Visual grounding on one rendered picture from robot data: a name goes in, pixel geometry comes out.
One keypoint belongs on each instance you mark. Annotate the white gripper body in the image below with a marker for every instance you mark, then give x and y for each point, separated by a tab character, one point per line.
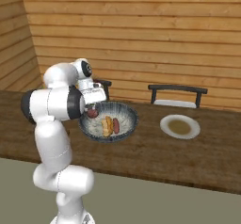
93	96

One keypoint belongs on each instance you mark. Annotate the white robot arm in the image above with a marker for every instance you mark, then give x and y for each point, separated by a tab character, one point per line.
51	140

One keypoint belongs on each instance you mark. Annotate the dark red sausage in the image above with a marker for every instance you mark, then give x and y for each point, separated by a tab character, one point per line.
92	113
116	126

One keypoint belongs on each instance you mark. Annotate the blue-grey patterned bowl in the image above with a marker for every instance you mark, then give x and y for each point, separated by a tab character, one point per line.
127	121

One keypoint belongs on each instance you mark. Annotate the white plate with brown centre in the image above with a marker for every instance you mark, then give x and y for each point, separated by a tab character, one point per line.
179	126

